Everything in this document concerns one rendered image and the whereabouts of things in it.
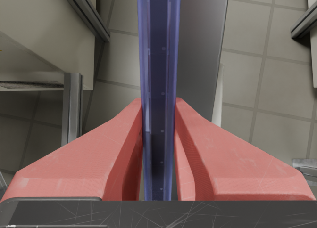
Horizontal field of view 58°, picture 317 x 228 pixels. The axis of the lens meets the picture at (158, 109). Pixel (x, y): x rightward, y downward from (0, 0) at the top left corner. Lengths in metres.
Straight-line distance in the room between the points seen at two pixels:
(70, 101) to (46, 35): 0.18
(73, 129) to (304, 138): 0.78
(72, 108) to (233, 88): 0.58
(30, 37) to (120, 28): 0.55
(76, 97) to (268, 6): 0.78
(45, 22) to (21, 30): 0.11
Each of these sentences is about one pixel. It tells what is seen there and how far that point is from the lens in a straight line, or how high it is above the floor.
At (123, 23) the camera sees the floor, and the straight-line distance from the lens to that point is 1.15.
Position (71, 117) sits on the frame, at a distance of 0.77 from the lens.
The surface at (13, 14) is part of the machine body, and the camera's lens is 0.61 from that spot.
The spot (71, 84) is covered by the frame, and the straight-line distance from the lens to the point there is 0.80.
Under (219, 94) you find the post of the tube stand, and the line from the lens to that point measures 0.23.
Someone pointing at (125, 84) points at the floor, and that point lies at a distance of 1.08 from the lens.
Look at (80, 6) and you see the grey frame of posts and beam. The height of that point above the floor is 0.29.
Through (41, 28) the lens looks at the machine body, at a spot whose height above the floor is 0.45.
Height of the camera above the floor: 1.04
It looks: 82 degrees down
